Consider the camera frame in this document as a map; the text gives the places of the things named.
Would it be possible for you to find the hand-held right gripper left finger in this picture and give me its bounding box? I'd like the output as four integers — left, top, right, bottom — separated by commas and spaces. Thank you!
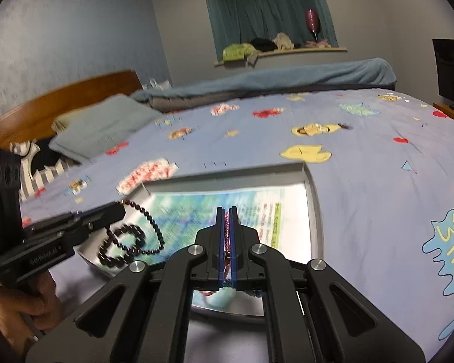
25, 207, 228, 363

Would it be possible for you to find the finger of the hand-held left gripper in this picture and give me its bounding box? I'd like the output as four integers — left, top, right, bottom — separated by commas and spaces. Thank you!
22, 220, 95, 248
22, 201, 127, 235

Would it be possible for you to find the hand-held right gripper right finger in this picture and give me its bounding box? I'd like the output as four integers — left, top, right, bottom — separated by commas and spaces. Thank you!
229, 207, 426, 363

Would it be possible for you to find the red bead bracelet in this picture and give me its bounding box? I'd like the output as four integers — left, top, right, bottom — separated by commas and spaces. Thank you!
200, 209, 258, 298

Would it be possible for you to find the dark bead necklace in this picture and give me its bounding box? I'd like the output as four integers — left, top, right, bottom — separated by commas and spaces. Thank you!
97, 198, 166, 271

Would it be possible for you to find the grey tray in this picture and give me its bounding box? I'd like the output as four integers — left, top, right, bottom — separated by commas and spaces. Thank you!
77, 161, 325, 324

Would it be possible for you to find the person's left hand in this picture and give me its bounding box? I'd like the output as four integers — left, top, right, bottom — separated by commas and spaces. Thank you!
0, 271, 66, 345

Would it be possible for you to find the printed paper sheet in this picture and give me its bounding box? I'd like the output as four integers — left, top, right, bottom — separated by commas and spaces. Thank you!
115, 185, 313, 311

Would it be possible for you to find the striped black white cloth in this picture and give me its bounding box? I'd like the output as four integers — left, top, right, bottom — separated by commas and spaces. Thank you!
9, 139, 81, 203

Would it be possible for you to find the grey pillow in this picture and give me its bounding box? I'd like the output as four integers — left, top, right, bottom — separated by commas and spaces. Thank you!
48, 94, 166, 165

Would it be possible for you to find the wooden headboard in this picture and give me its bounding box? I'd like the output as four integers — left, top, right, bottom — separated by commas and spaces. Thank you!
0, 70, 143, 149

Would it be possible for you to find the blue blanket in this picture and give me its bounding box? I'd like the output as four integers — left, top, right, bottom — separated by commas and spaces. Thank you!
130, 57, 398, 113

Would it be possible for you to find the green bag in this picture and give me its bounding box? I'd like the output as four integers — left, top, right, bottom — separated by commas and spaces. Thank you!
222, 43, 256, 62

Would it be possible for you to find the wooden window sill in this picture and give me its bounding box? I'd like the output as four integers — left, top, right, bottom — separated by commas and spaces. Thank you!
213, 47, 348, 68

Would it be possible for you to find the beige cloth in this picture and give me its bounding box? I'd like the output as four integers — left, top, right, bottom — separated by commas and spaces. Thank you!
273, 32, 295, 51

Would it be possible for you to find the pink balloon on stick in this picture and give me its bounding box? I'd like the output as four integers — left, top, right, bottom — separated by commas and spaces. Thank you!
304, 8, 321, 42

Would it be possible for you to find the teal curtain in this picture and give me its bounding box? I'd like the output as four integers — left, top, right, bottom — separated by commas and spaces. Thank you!
198, 0, 340, 58

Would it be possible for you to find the black television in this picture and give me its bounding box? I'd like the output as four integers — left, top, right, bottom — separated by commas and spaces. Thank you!
432, 38, 454, 113

